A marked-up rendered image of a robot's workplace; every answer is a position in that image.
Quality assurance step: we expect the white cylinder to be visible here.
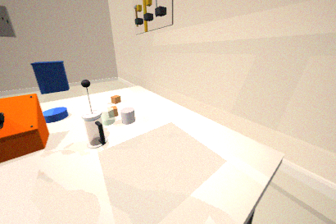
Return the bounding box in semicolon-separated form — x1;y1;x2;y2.
120;107;135;125

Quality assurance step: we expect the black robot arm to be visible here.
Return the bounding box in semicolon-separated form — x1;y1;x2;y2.
0;112;5;129

